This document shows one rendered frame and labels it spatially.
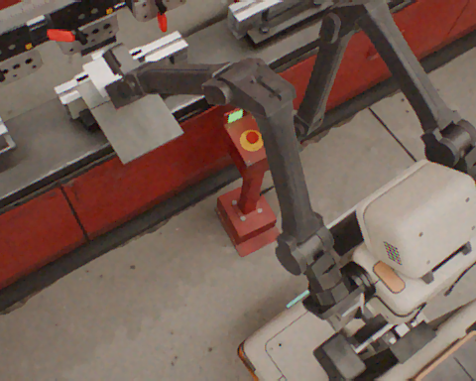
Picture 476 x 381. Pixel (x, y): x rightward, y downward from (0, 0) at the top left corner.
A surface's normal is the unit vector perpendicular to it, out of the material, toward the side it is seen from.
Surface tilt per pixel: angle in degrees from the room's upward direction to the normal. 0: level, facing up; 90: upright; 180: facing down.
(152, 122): 0
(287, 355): 0
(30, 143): 0
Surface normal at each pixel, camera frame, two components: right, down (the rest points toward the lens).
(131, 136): 0.07, -0.38
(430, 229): 0.48, 0.30
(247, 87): 0.03, -0.60
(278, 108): 0.65, 0.33
